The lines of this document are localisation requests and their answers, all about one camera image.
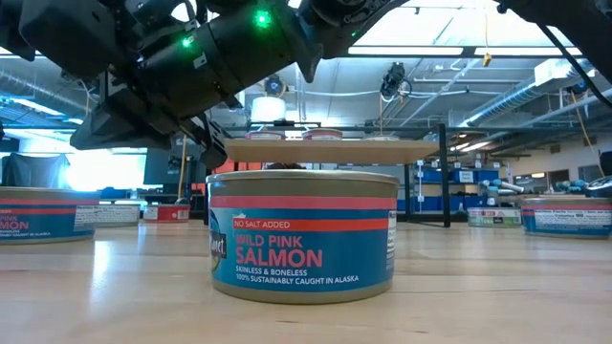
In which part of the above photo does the ribbed silver ventilation duct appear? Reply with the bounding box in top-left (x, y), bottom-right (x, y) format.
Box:
top-left (0, 69), bottom-right (93, 126)

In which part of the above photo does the white cylindrical lamp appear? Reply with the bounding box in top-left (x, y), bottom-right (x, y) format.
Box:
top-left (251, 96), bottom-right (288, 123)

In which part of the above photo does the silver-top seafood can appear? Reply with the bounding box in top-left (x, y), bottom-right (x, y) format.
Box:
top-left (95, 204), bottom-right (142, 228)

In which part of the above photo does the round black ceiling device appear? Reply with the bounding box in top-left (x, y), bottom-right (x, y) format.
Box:
top-left (263, 75), bottom-right (288, 98)

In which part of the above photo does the wooden shelf with black frame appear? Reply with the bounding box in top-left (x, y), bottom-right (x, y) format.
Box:
top-left (205, 121), bottom-right (453, 229)

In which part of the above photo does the green-label tuna can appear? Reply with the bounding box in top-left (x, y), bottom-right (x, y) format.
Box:
top-left (467, 206), bottom-right (523, 228)

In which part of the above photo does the dark fabric cover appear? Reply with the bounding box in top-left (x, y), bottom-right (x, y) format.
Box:
top-left (0, 152), bottom-right (73, 190)

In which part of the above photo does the yellow pendant connector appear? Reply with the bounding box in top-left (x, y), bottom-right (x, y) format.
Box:
top-left (482, 9), bottom-right (493, 68)

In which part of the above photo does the black monitor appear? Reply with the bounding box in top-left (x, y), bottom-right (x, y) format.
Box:
top-left (142, 145), bottom-right (208, 188)

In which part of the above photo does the blue bin storage shelving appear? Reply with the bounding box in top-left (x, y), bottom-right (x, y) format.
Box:
top-left (396, 164), bottom-right (501, 214)

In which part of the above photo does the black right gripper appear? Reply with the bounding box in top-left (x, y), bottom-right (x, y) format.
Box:
top-left (310, 0), bottom-right (411, 59)

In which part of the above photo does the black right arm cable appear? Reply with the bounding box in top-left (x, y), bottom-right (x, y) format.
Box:
top-left (537, 21), bottom-right (612, 109)

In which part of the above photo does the rectangular ceiling light panel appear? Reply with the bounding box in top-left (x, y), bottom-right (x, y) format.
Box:
top-left (347, 46), bottom-right (465, 56)
top-left (473, 46), bottom-right (584, 57)

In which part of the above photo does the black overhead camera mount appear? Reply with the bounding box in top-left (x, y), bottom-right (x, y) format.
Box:
top-left (380, 61), bottom-right (413, 99)

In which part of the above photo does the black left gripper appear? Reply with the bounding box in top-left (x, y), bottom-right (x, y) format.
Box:
top-left (70, 87), bottom-right (230, 171)

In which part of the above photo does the bright window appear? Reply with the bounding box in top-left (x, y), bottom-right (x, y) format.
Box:
top-left (65, 147), bottom-right (148, 193)

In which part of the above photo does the yellow hanging cable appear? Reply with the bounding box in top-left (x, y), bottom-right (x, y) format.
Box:
top-left (177, 134), bottom-right (189, 200)

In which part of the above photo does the yellow hanging cord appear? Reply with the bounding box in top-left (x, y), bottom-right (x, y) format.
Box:
top-left (568, 90), bottom-right (606, 179)

